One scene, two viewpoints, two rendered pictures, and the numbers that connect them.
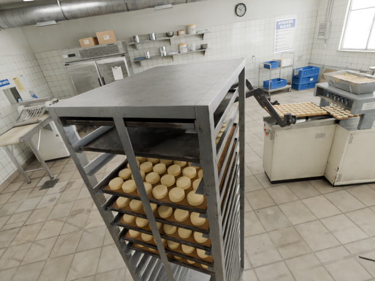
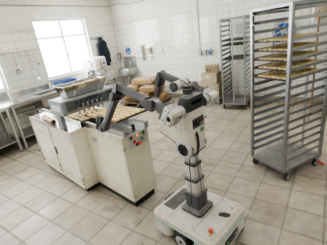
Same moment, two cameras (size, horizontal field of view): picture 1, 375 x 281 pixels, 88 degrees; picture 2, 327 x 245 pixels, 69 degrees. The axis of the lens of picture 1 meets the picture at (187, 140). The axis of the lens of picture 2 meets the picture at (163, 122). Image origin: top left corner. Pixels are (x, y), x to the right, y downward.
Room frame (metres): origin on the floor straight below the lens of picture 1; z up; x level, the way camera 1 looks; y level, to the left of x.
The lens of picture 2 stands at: (3.58, 0.64, 1.72)
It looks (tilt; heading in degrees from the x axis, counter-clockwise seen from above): 20 degrees down; 221
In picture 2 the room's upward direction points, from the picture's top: 8 degrees counter-clockwise
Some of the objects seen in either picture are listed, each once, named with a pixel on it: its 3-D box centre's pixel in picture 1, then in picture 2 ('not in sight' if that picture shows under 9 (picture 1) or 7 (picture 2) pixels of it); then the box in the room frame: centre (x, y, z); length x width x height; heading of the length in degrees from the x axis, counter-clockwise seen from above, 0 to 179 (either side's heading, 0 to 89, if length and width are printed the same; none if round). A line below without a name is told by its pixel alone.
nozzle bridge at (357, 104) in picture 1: (345, 103); (86, 106); (2.06, -1.89, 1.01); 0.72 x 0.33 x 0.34; 176
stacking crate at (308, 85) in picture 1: (303, 85); not in sight; (5.97, -3.92, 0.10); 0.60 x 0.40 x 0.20; 93
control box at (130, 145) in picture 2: (268, 130); (136, 138); (2.12, -1.02, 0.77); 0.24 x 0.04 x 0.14; 176
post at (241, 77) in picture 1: (242, 195); (252, 91); (0.93, -0.30, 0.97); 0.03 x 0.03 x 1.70; 65
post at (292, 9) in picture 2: not in sight; (287, 97); (1.12, 0.11, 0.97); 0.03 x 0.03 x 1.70; 65
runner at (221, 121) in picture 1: (223, 111); (275, 20); (0.66, -0.15, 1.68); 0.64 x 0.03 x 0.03; 155
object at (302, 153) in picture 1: (294, 149); (120, 157); (2.10, -1.38, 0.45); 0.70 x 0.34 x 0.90; 86
